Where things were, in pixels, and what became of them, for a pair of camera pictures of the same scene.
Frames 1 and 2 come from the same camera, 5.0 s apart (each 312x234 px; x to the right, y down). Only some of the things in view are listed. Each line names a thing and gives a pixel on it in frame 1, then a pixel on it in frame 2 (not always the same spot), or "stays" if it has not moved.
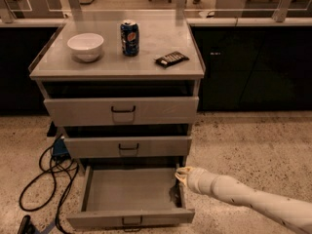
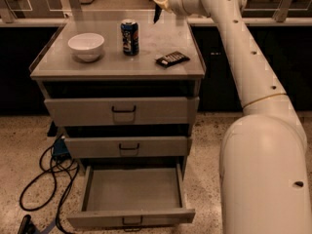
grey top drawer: (116, 111) stays
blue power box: (60, 149) stays
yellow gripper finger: (182, 177) to (166, 6)
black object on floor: (26, 226) stays
